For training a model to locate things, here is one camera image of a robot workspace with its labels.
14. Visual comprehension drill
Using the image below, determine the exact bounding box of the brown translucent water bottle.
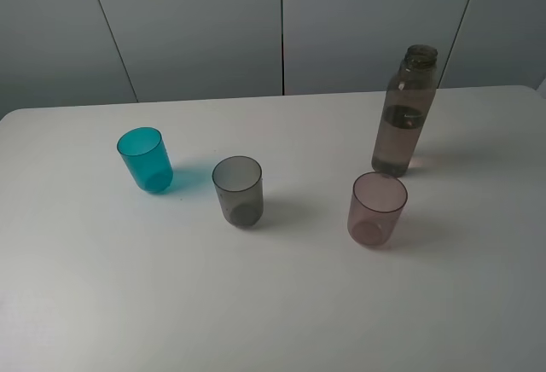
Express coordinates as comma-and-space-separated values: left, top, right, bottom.
371, 44, 438, 177

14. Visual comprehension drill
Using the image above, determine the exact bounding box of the grey translucent plastic cup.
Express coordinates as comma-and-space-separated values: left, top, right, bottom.
212, 155, 264, 228

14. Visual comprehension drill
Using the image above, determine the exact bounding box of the pink translucent plastic cup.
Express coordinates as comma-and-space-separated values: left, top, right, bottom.
347, 171, 409, 248

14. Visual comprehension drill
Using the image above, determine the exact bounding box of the teal translucent plastic cup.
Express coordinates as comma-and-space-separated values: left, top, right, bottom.
116, 126, 173, 194

